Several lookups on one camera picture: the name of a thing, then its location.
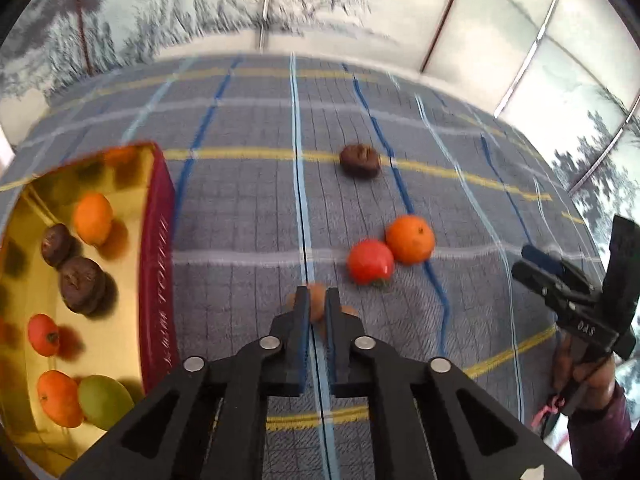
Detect green mango in box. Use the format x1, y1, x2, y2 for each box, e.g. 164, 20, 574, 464
78, 375, 134, 431

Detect landscape painted folding screen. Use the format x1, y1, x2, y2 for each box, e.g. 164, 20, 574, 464
1, 0, 639, 268

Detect dark brown mangosteen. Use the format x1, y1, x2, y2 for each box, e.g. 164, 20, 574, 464
340, 143, 381, 179

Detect person's right hand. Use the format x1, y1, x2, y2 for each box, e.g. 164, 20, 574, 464
551, 334, 616, 411

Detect orange tangerine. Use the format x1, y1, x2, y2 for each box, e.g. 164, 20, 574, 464
37, 370, 84, 428
385, 214, 435, 266

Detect dark mangosteen in box front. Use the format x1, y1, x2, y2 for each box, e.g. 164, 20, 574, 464
58, 256, 106, 315

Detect orange kumquat in box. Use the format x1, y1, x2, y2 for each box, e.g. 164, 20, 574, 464
73, 193, 114, 246

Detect orange tangerine in box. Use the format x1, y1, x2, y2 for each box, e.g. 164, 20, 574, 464
37, 370, 84, 428

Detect maroon right sleeve forearm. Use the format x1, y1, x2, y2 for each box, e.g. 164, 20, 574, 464
567, 384, 640, 480

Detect brown longan fruit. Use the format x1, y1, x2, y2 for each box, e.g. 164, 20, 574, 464
285, 283, 359, 342

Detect red tomato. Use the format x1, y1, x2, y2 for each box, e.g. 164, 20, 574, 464
347, 238, 395, 285
27, 313, 60, 358

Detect dark mangosteen in box back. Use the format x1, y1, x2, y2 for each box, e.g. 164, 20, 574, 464
40, 223, 74, 268

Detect grey plaid tablecloth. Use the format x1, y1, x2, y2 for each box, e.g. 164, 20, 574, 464
1, 55, 602, 424

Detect red tomato in box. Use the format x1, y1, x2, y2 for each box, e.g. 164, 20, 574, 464
27, 313, 60, 358

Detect red gold tin box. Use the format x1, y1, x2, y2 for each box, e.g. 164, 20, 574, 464
1, 142, 178, 478

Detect dark mangosteen in box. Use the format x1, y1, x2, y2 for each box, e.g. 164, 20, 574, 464
40, 223, 74, 268
58, 256, 106, 315

